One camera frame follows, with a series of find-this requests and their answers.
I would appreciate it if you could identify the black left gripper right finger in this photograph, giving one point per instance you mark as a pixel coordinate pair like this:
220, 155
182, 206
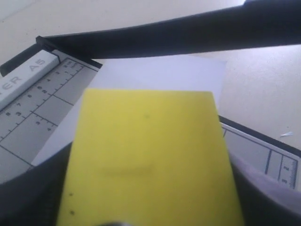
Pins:
264, 201

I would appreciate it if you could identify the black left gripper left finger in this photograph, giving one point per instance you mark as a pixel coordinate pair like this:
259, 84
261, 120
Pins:
32, 199

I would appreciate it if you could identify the yellow cube block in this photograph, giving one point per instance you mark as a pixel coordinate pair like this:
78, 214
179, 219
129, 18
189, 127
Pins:
149, 158

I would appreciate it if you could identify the white paper sheet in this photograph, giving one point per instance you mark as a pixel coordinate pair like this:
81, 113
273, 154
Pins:
180, 72

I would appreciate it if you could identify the black cutter blade arm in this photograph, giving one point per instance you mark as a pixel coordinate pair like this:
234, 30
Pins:
255, 24

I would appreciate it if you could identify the grey paper cutter base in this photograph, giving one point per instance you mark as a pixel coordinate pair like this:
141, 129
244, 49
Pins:
39, 106

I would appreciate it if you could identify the small white paper scrap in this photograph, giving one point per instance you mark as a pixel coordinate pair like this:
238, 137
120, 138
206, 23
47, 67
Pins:
290, 133

